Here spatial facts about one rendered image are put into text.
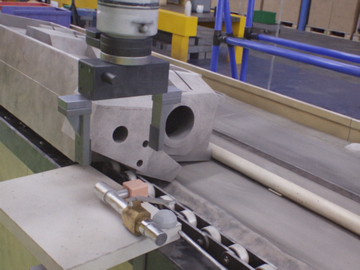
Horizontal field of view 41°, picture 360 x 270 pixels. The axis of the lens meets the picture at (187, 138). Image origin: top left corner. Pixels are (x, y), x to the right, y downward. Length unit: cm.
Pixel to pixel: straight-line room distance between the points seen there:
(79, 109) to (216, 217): 38
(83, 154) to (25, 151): 53
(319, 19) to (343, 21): 62
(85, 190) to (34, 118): 31
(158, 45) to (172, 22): 68
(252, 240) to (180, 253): 16
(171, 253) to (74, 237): 15
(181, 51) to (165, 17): 51
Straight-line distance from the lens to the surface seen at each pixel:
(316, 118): 155
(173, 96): 77
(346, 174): 124
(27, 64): 119
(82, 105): 69
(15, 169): 132
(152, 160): 99
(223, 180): 109
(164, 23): 621
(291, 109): 161
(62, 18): 281
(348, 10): 1109
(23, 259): 142
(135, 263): 84
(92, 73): 68
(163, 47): 657
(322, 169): 125
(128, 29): 67
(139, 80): 71
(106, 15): 68
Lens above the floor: 120
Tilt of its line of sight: 20 degrees down
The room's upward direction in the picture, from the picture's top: 6 degrees clockwise
